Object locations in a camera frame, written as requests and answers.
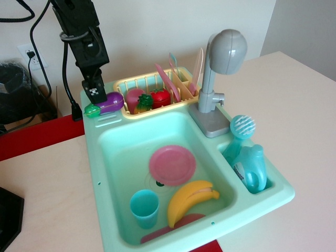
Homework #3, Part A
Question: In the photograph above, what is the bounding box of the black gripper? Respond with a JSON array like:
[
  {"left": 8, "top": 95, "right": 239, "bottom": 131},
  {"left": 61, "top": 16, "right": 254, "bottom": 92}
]
[{"left": 67, "top": 26, "right": 109, "bottom": 104}]

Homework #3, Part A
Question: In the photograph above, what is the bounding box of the purple toy eggplant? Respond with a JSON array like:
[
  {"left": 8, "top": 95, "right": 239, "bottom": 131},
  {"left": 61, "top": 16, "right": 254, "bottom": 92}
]
[{"left": 84, "top": 91, "right": 124, "bottom": 118}]

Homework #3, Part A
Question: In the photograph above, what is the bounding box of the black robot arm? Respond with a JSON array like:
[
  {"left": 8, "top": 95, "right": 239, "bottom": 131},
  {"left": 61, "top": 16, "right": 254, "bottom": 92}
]
[{"left": 51, "top": 1, "right": 109, "bottom": 104}]

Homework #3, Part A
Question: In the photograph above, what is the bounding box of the pink plate in rack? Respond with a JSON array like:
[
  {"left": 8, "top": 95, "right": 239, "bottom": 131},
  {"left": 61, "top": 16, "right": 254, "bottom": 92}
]
[{"left": 155, "top": 64, "right": 181, "bottom": 102}]

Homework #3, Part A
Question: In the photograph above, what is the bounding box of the pink toy plate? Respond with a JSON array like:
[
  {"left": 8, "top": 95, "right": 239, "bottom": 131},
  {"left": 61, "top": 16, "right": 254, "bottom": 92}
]
[{"left": 149, "top": 145, "right": 196, "bottom": 186}]

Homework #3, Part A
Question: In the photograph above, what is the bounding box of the pink toy cup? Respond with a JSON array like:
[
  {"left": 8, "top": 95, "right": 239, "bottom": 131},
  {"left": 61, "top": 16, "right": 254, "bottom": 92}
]
[{"left": 126, "top": 89, "right": 145, "bottom": 114}]

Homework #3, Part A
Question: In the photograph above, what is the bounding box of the yellow dish rack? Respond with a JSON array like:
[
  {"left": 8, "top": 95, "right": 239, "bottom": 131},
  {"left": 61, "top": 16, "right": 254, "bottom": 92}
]
[{"left": 111, "top": 67, "right": 200, "bottom": 119}]

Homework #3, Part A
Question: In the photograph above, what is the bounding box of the yellow toy pineapple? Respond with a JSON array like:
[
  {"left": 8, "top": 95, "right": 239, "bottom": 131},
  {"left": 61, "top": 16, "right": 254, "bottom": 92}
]
[{"left": 134, "top": 93, "right": 153, "bottom": 114}]

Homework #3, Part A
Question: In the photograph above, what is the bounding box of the red toy strawberry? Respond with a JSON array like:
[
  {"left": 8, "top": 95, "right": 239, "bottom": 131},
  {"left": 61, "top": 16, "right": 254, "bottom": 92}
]
[{"left": 150, "top": 88, "right": 171, "bottom": 109}]

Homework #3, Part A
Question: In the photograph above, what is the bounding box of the black bag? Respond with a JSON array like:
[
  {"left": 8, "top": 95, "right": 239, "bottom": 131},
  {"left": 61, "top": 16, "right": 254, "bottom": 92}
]
[{"left": 1, "top": 62, "right": 57, "bottom": 135}]

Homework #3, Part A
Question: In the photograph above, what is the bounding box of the teal toy utensil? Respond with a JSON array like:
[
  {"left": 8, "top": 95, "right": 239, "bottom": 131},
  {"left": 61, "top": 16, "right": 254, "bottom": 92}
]
[{"left": 169, "top": 52, "right": 181, "bottom": 79}]

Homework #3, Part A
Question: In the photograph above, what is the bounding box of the pink toy knife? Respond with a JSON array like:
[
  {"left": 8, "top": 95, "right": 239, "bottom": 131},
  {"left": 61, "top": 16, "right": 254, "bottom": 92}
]
[{"left": 189, "top": 48, "right": 203, "bottom": 96}]

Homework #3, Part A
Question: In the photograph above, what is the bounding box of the mint green toy sink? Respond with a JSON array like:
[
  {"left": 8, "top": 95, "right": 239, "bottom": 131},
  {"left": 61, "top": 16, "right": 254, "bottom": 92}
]
[{"left": 83, "top": 103, "right": 295, "bottom": 251}]

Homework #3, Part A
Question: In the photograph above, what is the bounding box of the teal toy cup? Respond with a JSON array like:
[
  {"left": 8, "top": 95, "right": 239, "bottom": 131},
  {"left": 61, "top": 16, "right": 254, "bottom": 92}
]
[{"left": 130, "top": 189, "right": 160, "bottom": 229}]

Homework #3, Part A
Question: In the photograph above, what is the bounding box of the grey toy faucet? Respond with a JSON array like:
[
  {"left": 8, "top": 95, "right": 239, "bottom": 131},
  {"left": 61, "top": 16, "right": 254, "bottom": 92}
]
[{"left": 189, "top": 29, "right": 247, "bottom": 138}]

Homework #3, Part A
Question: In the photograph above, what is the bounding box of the yellow toy banana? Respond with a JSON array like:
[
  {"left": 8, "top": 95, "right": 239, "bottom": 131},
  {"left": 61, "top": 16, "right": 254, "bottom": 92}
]
[{"left": 167, "top": 180, "right": 220, "bottom": 228}]

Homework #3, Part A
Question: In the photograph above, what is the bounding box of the teal dish brush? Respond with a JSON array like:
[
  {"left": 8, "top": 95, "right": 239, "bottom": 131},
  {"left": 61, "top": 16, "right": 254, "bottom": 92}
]
[{"left": 222, "top": 115, "right": 256, "bottom": 164}]

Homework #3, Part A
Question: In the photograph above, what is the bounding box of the dark red cutting board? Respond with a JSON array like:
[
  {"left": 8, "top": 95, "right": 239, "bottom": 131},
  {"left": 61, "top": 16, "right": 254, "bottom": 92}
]
[{"left": 140, "top": 213, "right": 205, "bottom": 244}]

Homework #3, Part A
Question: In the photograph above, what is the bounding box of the teal detergent bottle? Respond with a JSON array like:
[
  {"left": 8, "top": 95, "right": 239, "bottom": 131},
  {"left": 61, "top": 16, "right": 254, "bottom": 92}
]
[{"left": 231, "top": 144, "right": 267, "bottom": 194}]

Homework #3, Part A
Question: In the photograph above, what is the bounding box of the black hanging cable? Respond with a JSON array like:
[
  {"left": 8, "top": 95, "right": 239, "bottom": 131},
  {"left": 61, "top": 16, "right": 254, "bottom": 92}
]
[{"left": 62, "top": 39, "right": 84, "bottom": 122}]

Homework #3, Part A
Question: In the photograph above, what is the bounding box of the white wall outlet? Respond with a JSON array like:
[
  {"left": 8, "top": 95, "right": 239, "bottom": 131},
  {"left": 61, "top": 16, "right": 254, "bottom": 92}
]
[{"left": 17, "top": 44, "right": 48, "bottom": 70}]

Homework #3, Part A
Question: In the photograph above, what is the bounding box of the black power cable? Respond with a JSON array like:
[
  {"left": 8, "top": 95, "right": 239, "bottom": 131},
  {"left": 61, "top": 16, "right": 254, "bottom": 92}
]
[{"left": 27, "top": 0, "right": 51, "bottom": 90}]

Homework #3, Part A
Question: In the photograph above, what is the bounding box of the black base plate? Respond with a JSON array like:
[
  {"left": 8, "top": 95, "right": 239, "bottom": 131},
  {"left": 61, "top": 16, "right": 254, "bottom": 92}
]
[{"left": 1, "top": 187, "right": 25, "bottom": 251}]

